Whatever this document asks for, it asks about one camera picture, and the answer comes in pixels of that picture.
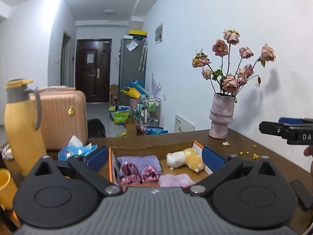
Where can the white and yellow alpaca plush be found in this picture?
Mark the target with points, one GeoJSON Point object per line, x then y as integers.
{"type": "Point", "coordinates": [188, 160]}

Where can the black floor bag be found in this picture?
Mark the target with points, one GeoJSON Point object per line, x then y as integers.
{"type": "Point", "coordinates": [96, 128]}

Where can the blue and yellow bags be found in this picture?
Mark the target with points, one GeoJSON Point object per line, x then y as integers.
{"type": "Point", "coordinates": [133, 90]}

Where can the lilac fluffy towel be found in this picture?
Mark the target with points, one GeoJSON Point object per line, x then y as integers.
{"type": "Point", "coordinates": [176, 180]}

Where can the pink satin scrunchie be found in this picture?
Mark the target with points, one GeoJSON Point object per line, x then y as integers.
{"type": "Point", "coordinates": [149, 173]}
{"type": "Point", "coordinates": [129, 173]}

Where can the small ceiling lamp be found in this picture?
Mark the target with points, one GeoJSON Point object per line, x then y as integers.
{"type": "Point", "coordinates": [109, 11]}

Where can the pink ribbed suitcase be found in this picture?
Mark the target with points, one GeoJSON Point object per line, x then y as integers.
{"type": "Point", "coordinates": [63, 117]}

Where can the dark brown door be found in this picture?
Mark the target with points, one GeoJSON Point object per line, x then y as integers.
{"type": "Point", "coordinates": [93, 78]}

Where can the scattered yellow bits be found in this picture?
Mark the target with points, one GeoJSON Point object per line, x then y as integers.
{"type": "Point", "coordinates": [255, 155]}

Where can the fallen rose petal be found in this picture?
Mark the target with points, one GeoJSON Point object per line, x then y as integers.
{"type": "Point", "coordinates": [225, 143]}

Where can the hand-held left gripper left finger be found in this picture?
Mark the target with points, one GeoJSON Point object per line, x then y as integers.
{"type": "Point", "coordinates": [99, 156]}

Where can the yellow box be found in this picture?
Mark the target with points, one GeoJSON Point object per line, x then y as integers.
{"type": "Point", "coordinates": [138, 32]}

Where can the person's right hand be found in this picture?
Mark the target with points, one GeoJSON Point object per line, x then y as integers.
{"type": "Point", "coordinates": [309, 151]}

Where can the blue tissue pack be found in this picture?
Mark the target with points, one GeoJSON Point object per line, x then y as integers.
{"type": "Point", "coordinates": [73, 150]}

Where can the dried pink roses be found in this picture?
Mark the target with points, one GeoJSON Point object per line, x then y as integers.
{"type": "Point", "coordinates": [229, 83]}

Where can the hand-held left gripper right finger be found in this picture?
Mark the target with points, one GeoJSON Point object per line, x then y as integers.
{"type": "Point", "coordinates": [212, 158]}

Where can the tall brown cardboard box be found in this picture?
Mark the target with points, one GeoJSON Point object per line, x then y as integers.
{"type": "Point", "coordinates": [114, 94]}

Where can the purple feather decoration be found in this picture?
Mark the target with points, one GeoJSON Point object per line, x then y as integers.
{"type": "Point", "coordinates": [155, 88]}

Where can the pink textured vase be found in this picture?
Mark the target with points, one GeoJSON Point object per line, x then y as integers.
{"type": "Point", "coordinates": [221, 117]}

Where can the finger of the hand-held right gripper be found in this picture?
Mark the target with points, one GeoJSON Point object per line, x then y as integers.
{"type": "Point", "coordinates": [272, 128]}
{"type": "Point", "coordinates": [293, 120]}

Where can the pink plastic bucket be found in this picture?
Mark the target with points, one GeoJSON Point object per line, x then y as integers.
{"type": "Point", "coordinates": [134, 102]}

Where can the yellow thermos jug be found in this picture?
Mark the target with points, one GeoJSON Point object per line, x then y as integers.
{"type": "Point", "coordinates": [22, 132]}

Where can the yellow mug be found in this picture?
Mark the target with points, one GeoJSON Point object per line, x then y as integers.
{"type": "Point", "coordinates": [6, 188]}

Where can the red cardboard box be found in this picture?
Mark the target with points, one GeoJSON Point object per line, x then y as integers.
{"type": "Point", "coordinates": [146, 150]}

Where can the green and blue sack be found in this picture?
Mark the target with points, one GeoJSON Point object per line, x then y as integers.
{"type": "Point", "coordinates": [119, 117]}

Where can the low white wall hatch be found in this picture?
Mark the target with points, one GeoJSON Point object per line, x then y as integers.
{"type": "Point", "coordinates": [184, 123]}

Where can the grey refrigerator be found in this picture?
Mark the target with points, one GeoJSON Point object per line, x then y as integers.
{"type": "Point", "coordinates": [130, 68]}

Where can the blue flat packages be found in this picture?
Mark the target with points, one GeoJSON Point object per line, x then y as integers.
{"type": "Point", "coordinates": [156, 130]}

